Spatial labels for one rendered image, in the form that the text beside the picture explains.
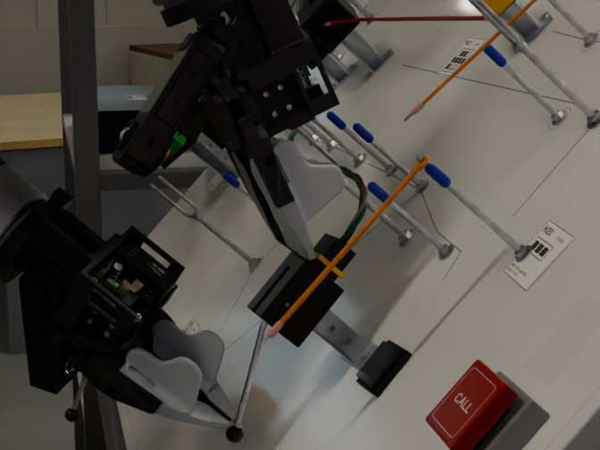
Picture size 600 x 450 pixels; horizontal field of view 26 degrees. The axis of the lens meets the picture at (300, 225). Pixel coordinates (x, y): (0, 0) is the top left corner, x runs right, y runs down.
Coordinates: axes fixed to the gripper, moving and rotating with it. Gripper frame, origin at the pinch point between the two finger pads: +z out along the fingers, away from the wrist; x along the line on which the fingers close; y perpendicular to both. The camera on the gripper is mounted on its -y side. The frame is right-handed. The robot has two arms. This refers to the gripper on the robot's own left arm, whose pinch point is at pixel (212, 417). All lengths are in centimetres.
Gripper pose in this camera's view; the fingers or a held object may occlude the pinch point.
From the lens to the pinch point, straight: 100.7
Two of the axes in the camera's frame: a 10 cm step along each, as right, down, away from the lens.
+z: 7.8, 6.3, -0.5
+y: 4.5, -6.2, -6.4
